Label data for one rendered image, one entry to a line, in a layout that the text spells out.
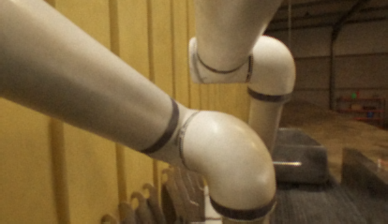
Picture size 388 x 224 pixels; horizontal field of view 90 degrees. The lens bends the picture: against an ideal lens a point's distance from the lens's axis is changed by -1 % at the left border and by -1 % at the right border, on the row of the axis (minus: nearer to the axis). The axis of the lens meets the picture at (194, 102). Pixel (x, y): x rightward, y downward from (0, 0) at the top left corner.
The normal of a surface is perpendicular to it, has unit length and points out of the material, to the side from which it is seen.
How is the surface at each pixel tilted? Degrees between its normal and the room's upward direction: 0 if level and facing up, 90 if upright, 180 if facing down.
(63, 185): 90
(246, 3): 165
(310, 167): 90
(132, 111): 103
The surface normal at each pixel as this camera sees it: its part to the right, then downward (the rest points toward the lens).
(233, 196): -0.39, 0.24
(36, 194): 0.94, 0.00
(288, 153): -0.19, 0.12
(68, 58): 0.78, 0.00
